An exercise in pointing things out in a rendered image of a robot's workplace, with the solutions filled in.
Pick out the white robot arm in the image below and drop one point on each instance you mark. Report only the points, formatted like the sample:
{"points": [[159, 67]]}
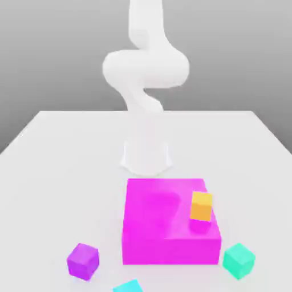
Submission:
{"points": [[146, 68]]}

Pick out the small orange cube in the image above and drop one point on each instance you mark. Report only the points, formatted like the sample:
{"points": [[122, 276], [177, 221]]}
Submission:
{"points": [[201, 206]]}

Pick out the small purple cube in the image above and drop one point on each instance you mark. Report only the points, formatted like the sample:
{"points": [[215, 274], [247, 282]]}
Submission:
{"points": [[83, 261]]}

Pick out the small cyan cube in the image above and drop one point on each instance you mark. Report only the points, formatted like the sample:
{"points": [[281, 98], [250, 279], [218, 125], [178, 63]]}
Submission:
{"points": [[129, 287]]}

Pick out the small green cube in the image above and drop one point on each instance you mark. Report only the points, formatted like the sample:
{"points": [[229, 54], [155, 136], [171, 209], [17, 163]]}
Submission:
{"points": [[238, 260]]}

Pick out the large magenta box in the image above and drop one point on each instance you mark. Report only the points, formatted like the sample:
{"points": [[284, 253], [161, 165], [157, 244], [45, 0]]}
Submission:
{"points": [[157, 228]]}

